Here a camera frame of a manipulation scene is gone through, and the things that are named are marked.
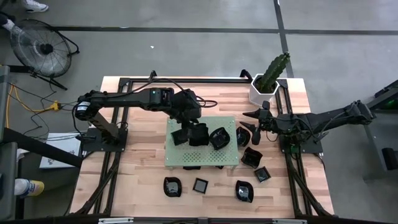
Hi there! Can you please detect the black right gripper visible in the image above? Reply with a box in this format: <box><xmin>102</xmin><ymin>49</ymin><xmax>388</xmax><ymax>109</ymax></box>
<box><xmin>239</xmin><ymin>101</ymin><xmax>277</xmax><ymax>146</ymax></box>

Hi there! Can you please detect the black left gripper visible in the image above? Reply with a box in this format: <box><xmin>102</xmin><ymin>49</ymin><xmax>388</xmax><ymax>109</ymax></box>
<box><xmin>169</xmin><ymin>88</ymin><xmax>203</xmax><ymax>139</ymax></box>

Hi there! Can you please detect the small black square plate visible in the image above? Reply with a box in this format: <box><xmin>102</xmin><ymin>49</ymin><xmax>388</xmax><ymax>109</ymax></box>
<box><xmin>254</xmin><ymin>166</ymin><xmax>272</xmax><ymax>184</ymax></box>
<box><xmin>170</xmin><ymin>128</ymin><xmax>189</xmax><ymax>147</ymax></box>
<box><xmin>192</xmin><ymin>177</ymin><xmax>209</xmax><ymax>195</ymax></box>

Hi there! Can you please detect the white hexagonal plant pot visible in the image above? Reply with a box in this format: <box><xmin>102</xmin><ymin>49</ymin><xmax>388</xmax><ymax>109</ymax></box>
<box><xmin>248</xmin><ymin>73</ymin><xmax>280</xmax><ymax>108</ymax></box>

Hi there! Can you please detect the green perforated metal shelf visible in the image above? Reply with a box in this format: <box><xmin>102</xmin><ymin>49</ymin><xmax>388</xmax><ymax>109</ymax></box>
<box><xmin>164</xmin><ymin>116</ymin><xmax>239</xmax><ymax>170</ymax></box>

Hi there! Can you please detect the green cactus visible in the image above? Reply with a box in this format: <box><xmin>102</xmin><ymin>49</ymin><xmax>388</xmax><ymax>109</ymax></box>
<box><xmin>259</xmin><ymin>52</ymin><xmax>292</xmax><ymax>93</ymax></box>

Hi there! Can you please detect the black base lever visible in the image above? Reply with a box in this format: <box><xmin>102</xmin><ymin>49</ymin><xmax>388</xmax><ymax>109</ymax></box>
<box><xmin>313</xmin><ymin>132</ymin><xmax>330</xmax><ymax>144</ymax></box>

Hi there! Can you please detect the white printed box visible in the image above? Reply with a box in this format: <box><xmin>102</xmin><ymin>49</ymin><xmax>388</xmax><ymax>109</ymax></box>
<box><xmin>39</xmin><ymin>132</ymin><xmax>82</xmax><ymax>169</ymax></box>

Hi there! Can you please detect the black cylinder object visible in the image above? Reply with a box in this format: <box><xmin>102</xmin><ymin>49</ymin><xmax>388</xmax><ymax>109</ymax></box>
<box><xmin>381</xmin><ymin>147</ymin><xmax>398</xmax><ymax>171</ymax></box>

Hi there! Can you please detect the black diagonal beam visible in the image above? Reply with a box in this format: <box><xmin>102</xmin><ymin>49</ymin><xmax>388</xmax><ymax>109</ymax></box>
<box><xmin>0</xmin><ymin>127</ymin><xmax>84</xmax><ymax>168</ymax></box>

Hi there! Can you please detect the black floor fan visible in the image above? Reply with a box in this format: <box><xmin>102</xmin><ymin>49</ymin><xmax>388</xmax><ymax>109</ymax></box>
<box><xmin>9</xmin><ymin>18</ymin><xmax>80</xmax><ymax>91</ymax></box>

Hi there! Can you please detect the white and yellow canister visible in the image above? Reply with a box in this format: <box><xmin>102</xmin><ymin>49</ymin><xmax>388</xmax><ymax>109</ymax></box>
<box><xmin>14</xmin><ymin>178</ymin><xmax>45</xmax><ymax>198</ymax></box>

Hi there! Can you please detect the grey metal cabinet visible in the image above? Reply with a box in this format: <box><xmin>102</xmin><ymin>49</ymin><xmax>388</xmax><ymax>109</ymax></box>
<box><xmin>0</xmin><ymin>65</ymin><xmax>19</xmax><ymax>222</ymax></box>

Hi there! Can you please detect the person's foot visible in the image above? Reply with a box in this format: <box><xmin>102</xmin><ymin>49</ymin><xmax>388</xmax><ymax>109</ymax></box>
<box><xmin>0</xmin><ymin>14</ymin><xmax>17</xmax><ymax>32</ymax></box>
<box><xmin>21</xmin><ymin>0</ymin><xmax>50</xmax><ymax>12</ymax></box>

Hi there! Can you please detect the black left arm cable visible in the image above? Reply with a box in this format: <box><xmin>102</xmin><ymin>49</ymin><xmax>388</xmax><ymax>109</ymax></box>
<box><xmin>133</xmin><ymin>77</ymin><xmax>218</xmax><ymax>109</ymax></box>

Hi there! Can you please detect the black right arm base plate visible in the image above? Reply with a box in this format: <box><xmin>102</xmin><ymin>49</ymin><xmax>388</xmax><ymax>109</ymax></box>
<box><xmin>279</xmin><ymin>129</ymin><xmax>324</xmax><ymax>154</ymax></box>

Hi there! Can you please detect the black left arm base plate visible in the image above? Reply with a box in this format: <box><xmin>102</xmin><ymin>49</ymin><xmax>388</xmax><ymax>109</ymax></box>
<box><xmin>80</xmin><ymin>127</ymin><xmax>128</xmax><ymax>153</ymax></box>

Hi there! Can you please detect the silver metal bracket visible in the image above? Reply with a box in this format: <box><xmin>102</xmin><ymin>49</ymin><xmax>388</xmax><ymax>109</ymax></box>
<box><xmin>272</xmin><ymin>218</ymin><xmax>308</xmax><ymax>224</ymax></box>
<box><xmin>98</xmin><ymin>217</ymin><xmax>134</xmax><ymax>224</ymax></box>

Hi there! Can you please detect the grey metal workstation frame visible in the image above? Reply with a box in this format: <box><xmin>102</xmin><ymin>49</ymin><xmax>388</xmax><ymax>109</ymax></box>
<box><xmin>343</xmin><ymin>79</ymin><xmax>398</xmax><ymax>183</ymax></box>

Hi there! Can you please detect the yellow extension cord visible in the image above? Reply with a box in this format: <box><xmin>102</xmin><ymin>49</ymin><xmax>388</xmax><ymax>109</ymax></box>
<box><xmin>5</xmin><ymin>83</ymin><xmax>62</xmax><ymax>129</ymax></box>

